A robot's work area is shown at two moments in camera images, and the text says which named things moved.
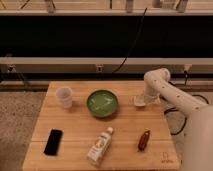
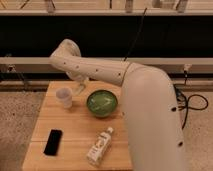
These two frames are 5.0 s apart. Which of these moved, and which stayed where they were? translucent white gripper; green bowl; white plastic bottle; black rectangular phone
Moved: translucent white gripper
Stayed: black rectangular phone; green bowl; white plastic bottle
